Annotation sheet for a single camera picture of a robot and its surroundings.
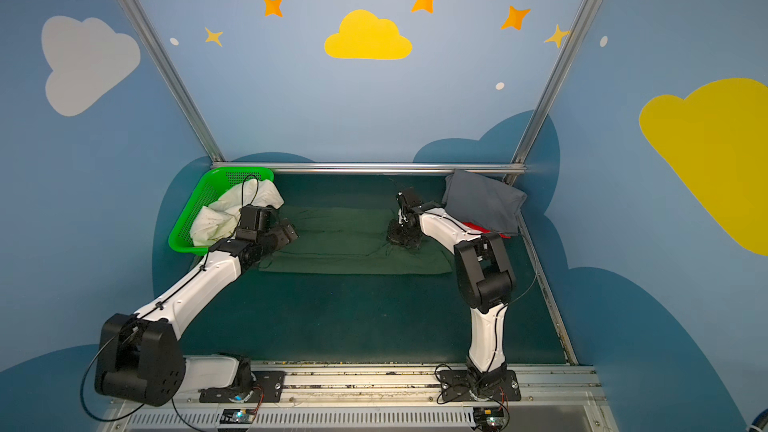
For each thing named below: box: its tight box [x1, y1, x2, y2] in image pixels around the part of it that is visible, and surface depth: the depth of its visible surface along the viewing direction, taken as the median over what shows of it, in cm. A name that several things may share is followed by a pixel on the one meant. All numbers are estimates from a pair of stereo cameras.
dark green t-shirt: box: [258, 206, 454, 275], surface depth 99 cm
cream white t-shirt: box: [190, 179, 285, 247], surface depth 101 cm
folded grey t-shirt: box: [442, 170, 528, 236], surface depth 106 cm
